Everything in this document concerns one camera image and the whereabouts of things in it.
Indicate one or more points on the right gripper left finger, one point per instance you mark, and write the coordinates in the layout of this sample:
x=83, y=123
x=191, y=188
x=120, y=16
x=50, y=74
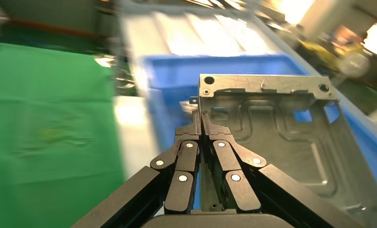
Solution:
x=183, y=163

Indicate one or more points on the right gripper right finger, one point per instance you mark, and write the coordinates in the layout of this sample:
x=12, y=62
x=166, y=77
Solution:
x=232, y=163

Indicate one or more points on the silver sheet metal tray part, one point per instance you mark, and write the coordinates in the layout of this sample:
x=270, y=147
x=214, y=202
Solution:
x=301, y=141

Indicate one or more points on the blue plastic bin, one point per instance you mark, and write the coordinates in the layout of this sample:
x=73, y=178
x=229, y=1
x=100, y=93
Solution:
x=169, y=94

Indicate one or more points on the green table cloth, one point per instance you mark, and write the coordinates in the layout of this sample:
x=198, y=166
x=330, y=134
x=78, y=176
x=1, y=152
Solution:
x=50, y=126

